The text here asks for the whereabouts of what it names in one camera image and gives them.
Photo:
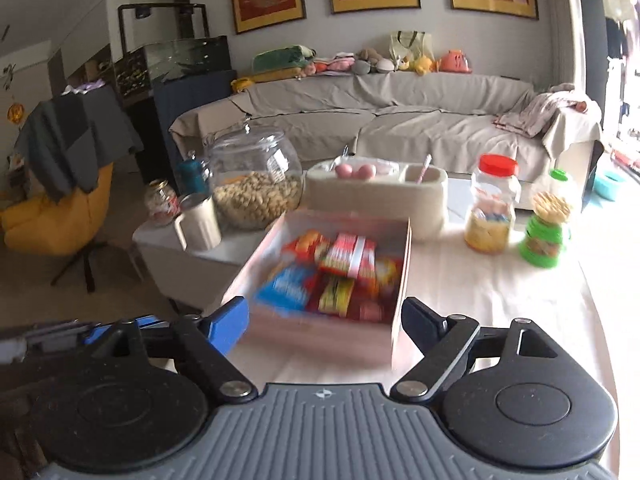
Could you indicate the small glass jar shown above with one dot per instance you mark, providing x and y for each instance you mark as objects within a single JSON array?
[{"x": 162, "y": 202}]

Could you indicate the grey covered sofa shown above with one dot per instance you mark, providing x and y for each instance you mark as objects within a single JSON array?
[{"x": 404, "y": 117}]

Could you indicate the pink cardboard box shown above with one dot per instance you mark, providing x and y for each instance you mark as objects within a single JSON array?
[{"x": 351, "y": 341}]

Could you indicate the dark teal bottle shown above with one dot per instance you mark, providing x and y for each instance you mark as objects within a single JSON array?
[{"x": 193, "y": 175}]

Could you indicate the large glass jar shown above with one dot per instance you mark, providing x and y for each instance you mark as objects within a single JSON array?
[{"x": 257, "y": 176}]

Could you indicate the pink eggs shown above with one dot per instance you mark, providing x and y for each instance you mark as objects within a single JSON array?
[{"x": 363, "y": 172}]

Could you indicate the blue plastic bowl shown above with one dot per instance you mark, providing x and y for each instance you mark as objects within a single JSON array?
[{"x": 608, "y": 184}]

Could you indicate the long red wafer packet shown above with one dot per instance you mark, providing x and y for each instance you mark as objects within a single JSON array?
[{"x": 350, "y": 256}]

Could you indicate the glass fish tank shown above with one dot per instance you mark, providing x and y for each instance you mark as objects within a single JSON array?
[{"x": 161, "y": 42}]

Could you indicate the orange plush toy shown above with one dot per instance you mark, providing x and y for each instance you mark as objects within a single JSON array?
[{"x": 454, "y": 61}]

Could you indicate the green candy dispenser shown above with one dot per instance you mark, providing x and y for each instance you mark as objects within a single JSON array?
[{"x": 545, "y": 229}]

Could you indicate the yellow chair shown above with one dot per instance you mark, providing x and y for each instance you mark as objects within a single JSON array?
[{"x": 66, "y": 228}]

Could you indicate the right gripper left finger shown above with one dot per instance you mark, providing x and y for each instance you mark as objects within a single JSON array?
[{"x": 116, "y": 435}]

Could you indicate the dark red snack bag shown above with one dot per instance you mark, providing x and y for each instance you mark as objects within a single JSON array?
[{"x": 344, "y": 298}]

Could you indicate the beige mug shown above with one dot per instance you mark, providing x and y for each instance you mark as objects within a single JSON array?
[{"x": 196, "y": 226}]

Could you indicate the yellow bread packet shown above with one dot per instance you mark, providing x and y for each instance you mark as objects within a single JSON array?
[{"x": 310, "y": 247}]

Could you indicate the pink blanket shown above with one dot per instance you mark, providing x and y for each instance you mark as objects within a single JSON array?
[{"x": 540, "y": 112}]

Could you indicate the yellow corn snack packet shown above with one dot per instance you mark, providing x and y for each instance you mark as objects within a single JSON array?
[{"x": 388, "y": 272}]

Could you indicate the green plush toy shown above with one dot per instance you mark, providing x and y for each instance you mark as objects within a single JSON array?
[{"x": 296, "y": 56}]

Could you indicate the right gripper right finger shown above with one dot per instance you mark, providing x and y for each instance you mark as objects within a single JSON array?
[{"x": 510, "y": 395}]

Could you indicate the red lid plastic jar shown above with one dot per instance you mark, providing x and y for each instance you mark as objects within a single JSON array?
[{"x": 495, "y": 192}]

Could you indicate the blue snack bag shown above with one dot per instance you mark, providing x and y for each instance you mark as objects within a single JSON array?
[{"x": 288, "y": 290}]

